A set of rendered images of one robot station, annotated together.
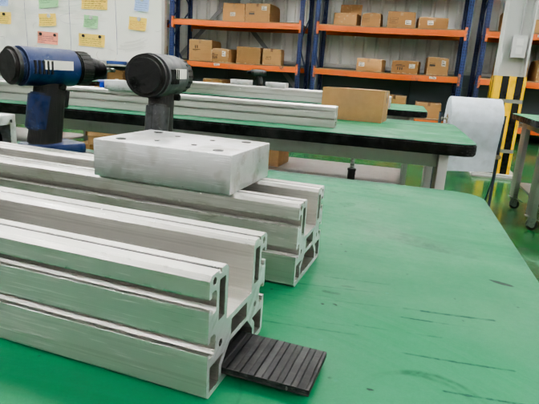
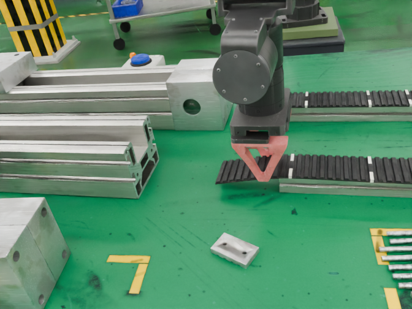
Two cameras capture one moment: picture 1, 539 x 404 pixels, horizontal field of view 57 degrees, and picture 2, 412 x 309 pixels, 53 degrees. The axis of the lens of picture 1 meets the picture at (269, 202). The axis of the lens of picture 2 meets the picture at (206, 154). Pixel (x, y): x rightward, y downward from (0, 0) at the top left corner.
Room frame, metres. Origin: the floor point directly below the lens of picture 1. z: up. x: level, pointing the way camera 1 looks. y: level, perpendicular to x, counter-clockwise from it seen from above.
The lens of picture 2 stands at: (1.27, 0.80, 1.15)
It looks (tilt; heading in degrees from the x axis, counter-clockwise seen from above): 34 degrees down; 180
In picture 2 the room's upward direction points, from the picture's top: 9 degrees counter-clockwise
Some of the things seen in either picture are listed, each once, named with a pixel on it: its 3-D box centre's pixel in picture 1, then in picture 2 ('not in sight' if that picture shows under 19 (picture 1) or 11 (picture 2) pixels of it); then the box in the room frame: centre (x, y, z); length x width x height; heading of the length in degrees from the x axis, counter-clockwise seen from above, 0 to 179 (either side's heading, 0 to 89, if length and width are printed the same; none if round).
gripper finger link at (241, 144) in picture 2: not in sight; (262, 146); (0.82, 0.88, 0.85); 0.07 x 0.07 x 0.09; 71
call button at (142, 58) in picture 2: not in sight; (140, 61); (0.41, 0.70, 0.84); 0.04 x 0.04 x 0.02
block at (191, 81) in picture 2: not in sight; (203, 91); (0.58, 0.82, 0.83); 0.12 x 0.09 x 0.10; 161
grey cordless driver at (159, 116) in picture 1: (168, 127); not in sight; (0.77, 0.17, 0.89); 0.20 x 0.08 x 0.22; 173
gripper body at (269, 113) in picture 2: not in sight; (260, 92); (0.81, 0.88, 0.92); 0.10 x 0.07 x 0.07; 161
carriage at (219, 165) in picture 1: (184, 170); not in sight; (0.55, 0.10, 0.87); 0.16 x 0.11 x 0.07; 71
